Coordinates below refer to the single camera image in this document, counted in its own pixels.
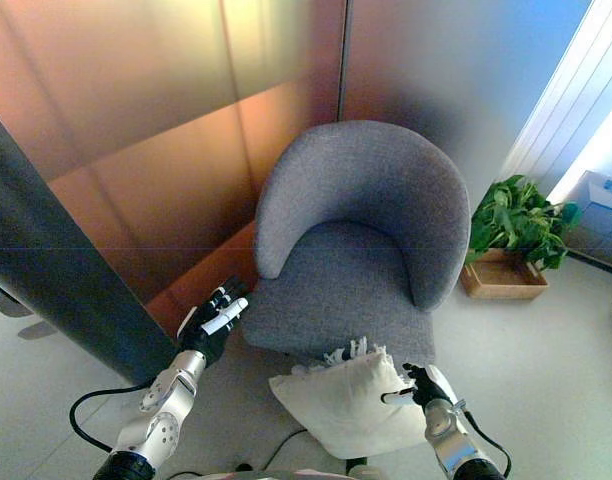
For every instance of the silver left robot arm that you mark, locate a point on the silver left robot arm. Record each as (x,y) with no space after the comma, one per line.
(158,415)

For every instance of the white fringed pillow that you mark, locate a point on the white fringed pillow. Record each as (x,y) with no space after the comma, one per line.
(356,405)

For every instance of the wooden cabinet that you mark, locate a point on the wooden cabinet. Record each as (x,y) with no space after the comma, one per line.
(61,265)

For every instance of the green leafy plant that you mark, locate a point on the green leafy plant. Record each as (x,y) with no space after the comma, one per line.
(521,220)

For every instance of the silver right robot leg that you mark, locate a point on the silver right robot leg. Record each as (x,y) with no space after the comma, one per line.
(363,472)

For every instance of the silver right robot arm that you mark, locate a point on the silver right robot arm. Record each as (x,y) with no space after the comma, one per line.
(453,440)

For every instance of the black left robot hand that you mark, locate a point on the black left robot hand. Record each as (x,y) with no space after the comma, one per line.
(206,332)

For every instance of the wooden planter box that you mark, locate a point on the wooden planter box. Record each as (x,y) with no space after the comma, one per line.
(501,282)

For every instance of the grey fabric armchair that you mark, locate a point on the grey fabric armchair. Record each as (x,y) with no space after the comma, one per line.
(356,240)

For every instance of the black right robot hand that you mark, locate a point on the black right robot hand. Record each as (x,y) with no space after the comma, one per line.
(428,387)

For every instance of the blue and white box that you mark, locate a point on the blue and white box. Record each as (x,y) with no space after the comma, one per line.
(606,205)

